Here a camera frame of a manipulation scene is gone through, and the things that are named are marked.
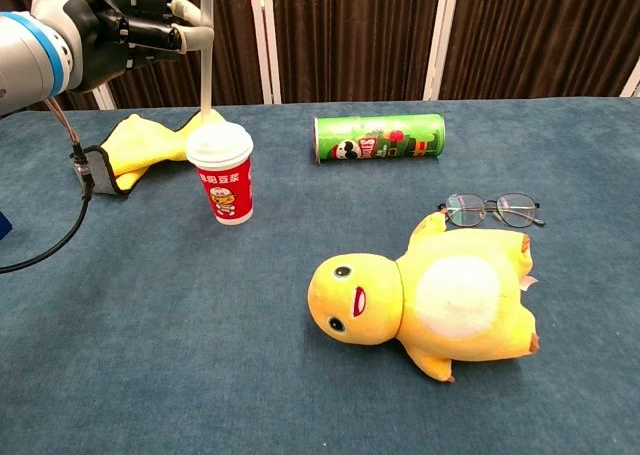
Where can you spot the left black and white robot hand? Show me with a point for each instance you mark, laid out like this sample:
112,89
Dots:
100,30

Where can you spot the transparent plastic straw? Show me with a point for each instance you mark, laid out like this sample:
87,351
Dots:
206,85

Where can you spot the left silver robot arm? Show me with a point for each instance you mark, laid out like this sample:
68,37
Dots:
25,60

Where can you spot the red cup with white lid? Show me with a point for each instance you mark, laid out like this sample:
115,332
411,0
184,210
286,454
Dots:
227,190

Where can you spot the yellow and grey microfibre cloth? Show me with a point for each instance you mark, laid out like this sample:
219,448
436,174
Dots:
140,140

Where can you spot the dark blue object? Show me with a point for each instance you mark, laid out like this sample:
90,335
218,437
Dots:
4,226

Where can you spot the green Pringles can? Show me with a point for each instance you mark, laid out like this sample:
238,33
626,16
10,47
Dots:
380,140

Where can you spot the thin black-framed eyeglasses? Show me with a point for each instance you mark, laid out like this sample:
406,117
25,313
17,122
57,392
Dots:
465,210

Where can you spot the yellow plush duck toy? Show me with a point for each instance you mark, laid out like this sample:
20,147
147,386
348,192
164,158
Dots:
450,295

